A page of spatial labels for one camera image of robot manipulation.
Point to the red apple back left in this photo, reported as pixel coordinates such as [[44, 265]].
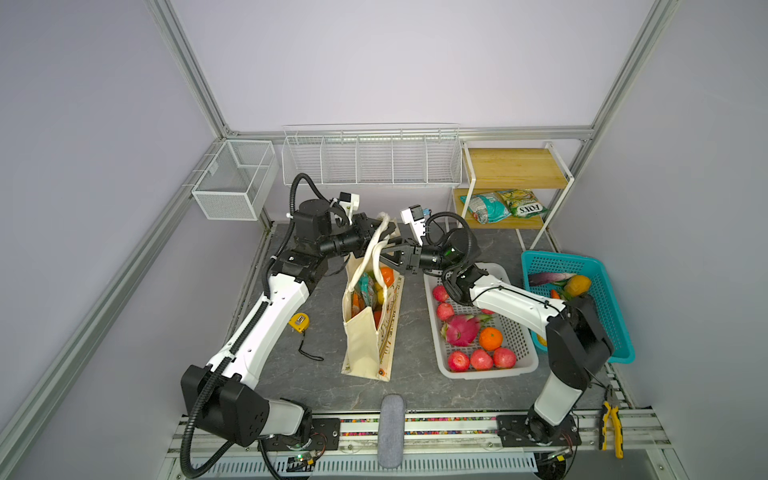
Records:
[[440, 294]]

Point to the green Fox's candy bag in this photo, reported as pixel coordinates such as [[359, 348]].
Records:
[[522, 203]]

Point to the purple eggplant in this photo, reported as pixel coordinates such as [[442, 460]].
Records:
[[543, 278]]

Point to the teal snack bag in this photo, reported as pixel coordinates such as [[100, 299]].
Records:
[[486, 208], [368, 290]]

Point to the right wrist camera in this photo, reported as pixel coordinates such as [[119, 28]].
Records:
[[447, 230]]

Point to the white wire wall rack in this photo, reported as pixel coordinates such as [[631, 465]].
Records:
[[399, 154]]

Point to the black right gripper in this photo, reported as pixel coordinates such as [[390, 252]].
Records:
[[407, 257]]

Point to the small orange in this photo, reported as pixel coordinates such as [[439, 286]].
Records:
[[387, 275]]

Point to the yellow mango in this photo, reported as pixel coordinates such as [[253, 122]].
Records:
[[577, 286]]

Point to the red apple front right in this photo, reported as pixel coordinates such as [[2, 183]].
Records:
[[504, 358]]

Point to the cream floral tote bag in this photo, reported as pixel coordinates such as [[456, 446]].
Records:
[[370, 351]]

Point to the red apple front middle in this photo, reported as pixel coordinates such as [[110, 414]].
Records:
[[481, 360]]

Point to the teal plastic basket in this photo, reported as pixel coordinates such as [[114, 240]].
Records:
[[536, 263]]

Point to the red apple middle left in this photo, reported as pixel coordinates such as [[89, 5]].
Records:
[[445, 311]]

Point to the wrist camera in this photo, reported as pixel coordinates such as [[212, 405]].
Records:
[[447, 230], [316, 219]]

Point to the white wire cube basket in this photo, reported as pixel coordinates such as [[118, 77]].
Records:
[[236, 181]]

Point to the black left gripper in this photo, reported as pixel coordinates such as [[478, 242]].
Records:
[[364, 227]]

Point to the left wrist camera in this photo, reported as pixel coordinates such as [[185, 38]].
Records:
[[316, 219]]

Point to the yellow black pliers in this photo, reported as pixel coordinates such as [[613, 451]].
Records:
[[610, 423]]

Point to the red apple front left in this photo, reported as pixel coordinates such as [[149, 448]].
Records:
[[458, 362]]

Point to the white two-tier wooden shelf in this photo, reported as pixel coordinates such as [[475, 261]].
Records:
[[487, 170]]

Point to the yellow tape measure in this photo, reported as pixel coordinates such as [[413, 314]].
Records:
[[300, 323]]

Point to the grey padded cylinder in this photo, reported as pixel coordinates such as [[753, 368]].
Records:
[[391, 431]]

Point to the pink dragon fruit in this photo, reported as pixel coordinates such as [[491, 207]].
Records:
[[462, 330]]

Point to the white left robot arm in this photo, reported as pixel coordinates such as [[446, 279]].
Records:
[[224, 407]]

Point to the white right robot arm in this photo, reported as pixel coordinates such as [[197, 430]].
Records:
[[578, 345]]

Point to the red apple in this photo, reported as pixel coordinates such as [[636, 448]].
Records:
[[440, 294], [481, 360], [445, 311], [504, 358], [458, 362]]

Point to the white plastic basket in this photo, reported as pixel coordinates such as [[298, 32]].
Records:
[[515, 338]]

